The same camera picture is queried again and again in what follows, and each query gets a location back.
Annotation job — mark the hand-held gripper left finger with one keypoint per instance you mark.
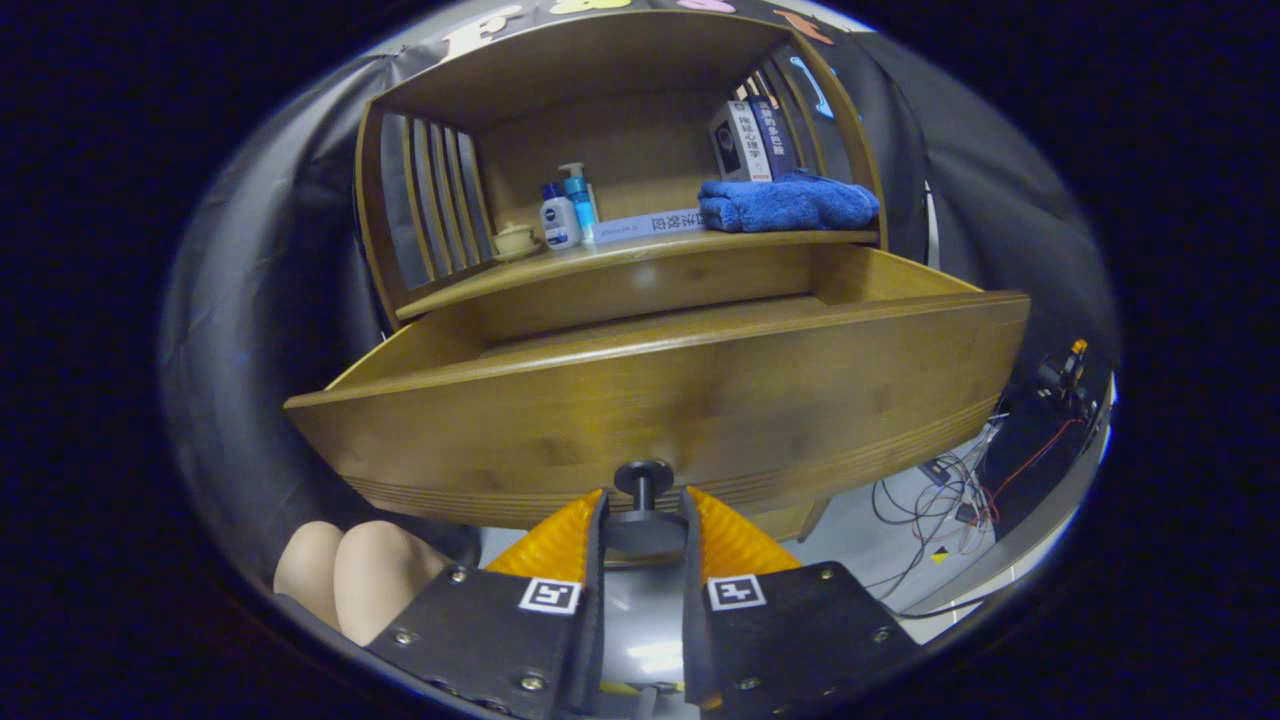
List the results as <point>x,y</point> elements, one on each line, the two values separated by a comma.
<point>594,620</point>

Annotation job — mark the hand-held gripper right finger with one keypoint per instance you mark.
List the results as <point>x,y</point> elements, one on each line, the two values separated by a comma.
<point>695,640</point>

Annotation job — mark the black drawer knob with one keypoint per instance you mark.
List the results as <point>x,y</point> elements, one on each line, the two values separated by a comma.
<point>645,530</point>

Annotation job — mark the wooden drawer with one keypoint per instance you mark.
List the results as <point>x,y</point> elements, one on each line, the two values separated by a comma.
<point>650,410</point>

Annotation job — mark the wooden countertop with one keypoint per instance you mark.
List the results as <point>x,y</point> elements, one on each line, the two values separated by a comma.
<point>600,252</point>

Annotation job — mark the wooden cabinet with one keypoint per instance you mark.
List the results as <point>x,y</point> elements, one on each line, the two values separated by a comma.
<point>620,140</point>

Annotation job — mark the person's right leg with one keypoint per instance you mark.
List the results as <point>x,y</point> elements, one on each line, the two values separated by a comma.
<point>385,580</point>

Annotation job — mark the person's leg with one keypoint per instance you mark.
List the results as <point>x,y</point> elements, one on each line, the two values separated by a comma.
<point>385,580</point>
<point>310,570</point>

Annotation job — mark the person's left leg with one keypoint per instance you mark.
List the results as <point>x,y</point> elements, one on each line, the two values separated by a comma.
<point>310,570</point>

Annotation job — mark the cream lidded teacup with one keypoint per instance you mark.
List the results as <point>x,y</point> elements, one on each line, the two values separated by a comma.
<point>515,240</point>

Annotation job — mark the pale flat book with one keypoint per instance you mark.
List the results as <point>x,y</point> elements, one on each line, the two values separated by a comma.
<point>650,224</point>

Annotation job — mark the white bottle with blue cap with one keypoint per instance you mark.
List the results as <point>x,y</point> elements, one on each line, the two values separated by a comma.
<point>559,220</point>

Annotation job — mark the blue pump bottle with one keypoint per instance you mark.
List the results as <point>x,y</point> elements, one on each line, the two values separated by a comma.
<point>580,200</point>

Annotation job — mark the blue folded towel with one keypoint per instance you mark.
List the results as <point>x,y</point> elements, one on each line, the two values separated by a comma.
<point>790,203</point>

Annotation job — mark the white upright book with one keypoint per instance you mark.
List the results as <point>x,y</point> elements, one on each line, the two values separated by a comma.
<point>745,140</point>

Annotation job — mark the dark blue upright book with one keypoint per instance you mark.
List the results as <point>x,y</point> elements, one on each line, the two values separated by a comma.
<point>775,135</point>

